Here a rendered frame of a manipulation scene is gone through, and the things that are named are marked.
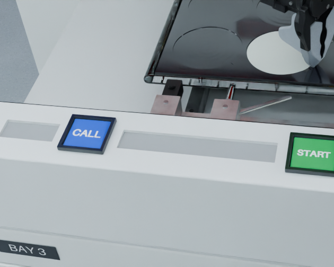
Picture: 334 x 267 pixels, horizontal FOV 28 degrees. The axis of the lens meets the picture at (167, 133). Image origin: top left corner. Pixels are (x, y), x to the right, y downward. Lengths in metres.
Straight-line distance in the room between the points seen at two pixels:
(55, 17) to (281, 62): 0.65
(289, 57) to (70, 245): 0.40
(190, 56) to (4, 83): 1.59
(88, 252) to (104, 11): 0.51
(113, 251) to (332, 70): 0.38
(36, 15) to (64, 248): 0.70
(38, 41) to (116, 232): 0.77
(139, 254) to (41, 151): 0.19
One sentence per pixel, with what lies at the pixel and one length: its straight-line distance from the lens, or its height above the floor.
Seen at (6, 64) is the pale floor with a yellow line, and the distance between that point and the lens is 2.59.
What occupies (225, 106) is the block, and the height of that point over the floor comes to 0.91.
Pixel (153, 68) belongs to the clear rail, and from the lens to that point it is 0.96.
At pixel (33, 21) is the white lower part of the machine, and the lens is 1.50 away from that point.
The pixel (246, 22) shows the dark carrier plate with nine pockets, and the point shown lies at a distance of 1.03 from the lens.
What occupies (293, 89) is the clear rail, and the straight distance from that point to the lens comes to 0.91.
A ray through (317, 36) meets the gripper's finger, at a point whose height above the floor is 0.96.
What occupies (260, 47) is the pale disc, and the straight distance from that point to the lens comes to 0.98.
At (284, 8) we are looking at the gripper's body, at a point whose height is 1.00.
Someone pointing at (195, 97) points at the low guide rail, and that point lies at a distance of 0.98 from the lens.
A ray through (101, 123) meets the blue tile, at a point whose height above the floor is 0.96.
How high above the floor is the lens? 1.50
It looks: 44 degrees down
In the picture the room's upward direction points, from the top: 9 degrees counter-clockwise
